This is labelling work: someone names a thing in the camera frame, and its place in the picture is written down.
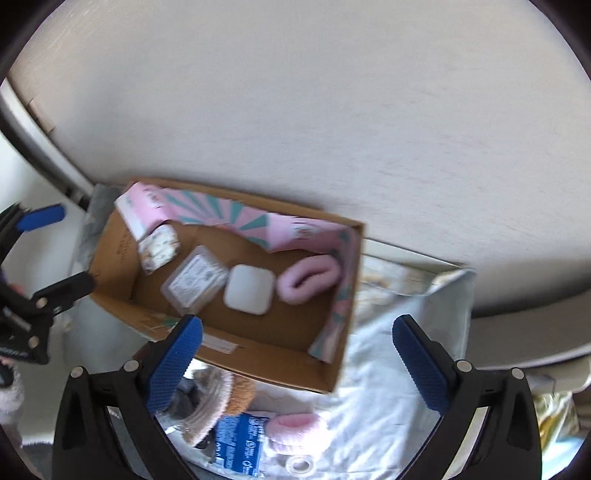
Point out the pink patterned cardboard box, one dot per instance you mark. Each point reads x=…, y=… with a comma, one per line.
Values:
x=258, y=337

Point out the dark grey fluffy sock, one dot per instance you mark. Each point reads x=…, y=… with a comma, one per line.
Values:
x=187, y=399

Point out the pink fluffy hair band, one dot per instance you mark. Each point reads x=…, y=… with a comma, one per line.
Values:
x=307, y=279

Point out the floral light blue tablecloth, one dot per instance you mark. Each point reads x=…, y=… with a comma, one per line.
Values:
x=383, y=415

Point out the brown fluffy striped sock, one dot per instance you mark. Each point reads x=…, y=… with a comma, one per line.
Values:
x=217, y=406

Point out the clear tape roll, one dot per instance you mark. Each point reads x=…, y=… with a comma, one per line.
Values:
x=300, y=464

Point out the yellow floral cloth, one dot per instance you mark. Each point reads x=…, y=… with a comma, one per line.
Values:
x=554, y=424

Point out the pink tissue packet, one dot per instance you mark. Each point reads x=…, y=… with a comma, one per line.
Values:
x=138, y=207

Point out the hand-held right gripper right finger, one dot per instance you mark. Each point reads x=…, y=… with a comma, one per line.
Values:
x=420, y=364

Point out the clear plastic packet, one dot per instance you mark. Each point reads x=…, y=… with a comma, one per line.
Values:
x=194, y=279

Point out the white curved frame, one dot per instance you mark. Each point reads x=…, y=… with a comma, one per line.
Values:
x=41, y=152

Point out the grey upholstered chair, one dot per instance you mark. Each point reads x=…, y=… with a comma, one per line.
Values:
x=517, y=332

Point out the brown tape piece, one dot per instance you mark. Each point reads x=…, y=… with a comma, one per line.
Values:
x=40, y=113

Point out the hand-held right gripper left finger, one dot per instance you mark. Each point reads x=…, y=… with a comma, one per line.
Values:
x=175, y=364

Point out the white square case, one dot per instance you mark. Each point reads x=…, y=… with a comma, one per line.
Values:
x=248, y=289

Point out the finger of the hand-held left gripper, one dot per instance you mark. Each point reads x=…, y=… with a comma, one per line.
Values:
x=64, y=288
x=41, y=218

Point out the blue plastic packet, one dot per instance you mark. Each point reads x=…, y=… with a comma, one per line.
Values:
x=242, y=443

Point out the pink fluffy slipper sock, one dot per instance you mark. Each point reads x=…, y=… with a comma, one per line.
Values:
x=295, y=431

